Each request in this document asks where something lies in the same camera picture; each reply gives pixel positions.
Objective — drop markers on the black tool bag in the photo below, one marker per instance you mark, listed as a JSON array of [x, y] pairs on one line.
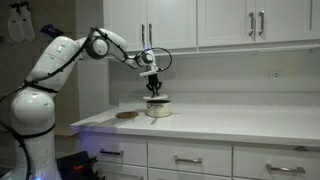
[[70, 166]]

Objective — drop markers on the blue hanging tool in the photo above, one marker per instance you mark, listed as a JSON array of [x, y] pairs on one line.
[[51, 30]]

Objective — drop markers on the white wall outlet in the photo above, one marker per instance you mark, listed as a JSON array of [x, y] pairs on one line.
[[275, 74]]

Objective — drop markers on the white kitchen cabinet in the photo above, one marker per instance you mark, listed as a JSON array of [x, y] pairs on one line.
[[173, 23], [206, 150]]

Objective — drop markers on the white lower kitchen cabinet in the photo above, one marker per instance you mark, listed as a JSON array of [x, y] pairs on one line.
[[206, 150]]

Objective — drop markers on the white upper kitchen cabinet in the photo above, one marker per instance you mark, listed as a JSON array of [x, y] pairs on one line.
[[173, 23]]

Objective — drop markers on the white hanging mitt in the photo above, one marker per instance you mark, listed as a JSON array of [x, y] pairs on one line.
[[29, 25], [15, 25]]

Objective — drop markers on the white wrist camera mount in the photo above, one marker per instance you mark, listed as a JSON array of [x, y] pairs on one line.
[[150, 72]]

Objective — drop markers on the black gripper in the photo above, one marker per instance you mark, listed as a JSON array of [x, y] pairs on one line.
[[153, 79]]

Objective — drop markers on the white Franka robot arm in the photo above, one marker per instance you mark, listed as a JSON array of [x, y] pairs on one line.
[[33, 110]]

